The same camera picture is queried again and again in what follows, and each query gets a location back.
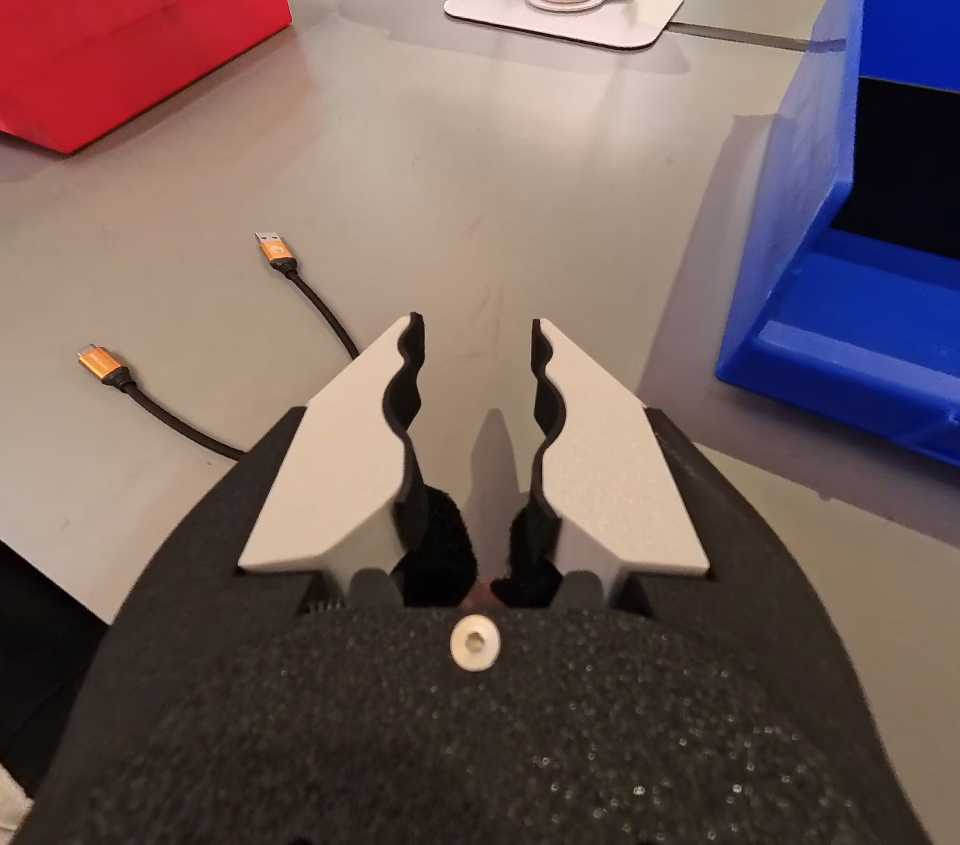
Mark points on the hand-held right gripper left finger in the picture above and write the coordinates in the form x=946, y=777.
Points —
x=330, y=470

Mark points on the blue plastic bin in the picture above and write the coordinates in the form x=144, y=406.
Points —
x=810, y=147

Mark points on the grey desk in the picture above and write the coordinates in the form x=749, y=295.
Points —
x=487, y=185

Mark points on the black bin divider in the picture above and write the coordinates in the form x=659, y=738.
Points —
x=900, y=170

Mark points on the red plastic bin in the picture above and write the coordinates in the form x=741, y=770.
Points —
x=150, y=20

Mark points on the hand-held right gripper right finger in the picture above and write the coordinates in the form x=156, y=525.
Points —
x=615, y=477

